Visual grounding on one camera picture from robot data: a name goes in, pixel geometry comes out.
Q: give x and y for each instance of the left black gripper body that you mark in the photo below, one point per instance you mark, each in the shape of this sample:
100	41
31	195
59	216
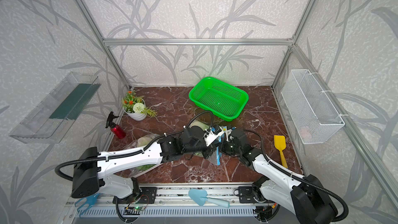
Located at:
200	146

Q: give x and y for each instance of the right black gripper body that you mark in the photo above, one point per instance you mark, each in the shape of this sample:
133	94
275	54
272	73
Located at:
229	149

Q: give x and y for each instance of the chinese cabbage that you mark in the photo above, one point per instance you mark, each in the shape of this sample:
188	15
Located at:
199	124

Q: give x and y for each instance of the blue-zip clear bag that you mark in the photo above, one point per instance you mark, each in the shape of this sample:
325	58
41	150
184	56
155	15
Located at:
212	153

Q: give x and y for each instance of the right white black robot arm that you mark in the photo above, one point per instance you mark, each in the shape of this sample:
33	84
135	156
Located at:
304	196

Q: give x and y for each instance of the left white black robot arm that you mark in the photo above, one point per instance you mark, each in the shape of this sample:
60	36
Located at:
96	172

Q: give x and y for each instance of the yellow spatula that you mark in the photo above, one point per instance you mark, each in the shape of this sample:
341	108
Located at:
280	145

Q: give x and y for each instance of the green plastic basket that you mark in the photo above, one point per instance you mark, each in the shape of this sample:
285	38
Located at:
224	100

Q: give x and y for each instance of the white pot artificial flowers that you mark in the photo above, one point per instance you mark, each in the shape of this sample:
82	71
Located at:
135	107

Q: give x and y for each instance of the red spray bottle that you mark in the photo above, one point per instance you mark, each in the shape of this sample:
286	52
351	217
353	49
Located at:
115	128

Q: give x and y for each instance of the green circuit board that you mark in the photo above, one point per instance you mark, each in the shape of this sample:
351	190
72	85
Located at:
134	210

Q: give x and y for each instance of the blue garden hand rake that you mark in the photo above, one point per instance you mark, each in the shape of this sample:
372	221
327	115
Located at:
86	203

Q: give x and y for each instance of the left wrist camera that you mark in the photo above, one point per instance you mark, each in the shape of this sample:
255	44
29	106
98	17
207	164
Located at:
213	135

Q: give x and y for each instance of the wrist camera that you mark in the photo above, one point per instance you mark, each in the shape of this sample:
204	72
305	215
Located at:
227	130
213	135

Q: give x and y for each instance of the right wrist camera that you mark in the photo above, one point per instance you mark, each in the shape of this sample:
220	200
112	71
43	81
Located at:
227	130

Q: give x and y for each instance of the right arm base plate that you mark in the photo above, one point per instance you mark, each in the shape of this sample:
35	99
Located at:
250	195

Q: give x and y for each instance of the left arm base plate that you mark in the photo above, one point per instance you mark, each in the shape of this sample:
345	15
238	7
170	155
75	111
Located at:
148	195

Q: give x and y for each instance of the white wire mesh basket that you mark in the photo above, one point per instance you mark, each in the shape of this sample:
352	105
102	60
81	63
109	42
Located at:
315	117

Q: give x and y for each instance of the clear acrylic wall shelf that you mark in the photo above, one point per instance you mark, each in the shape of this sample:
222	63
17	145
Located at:
50	120

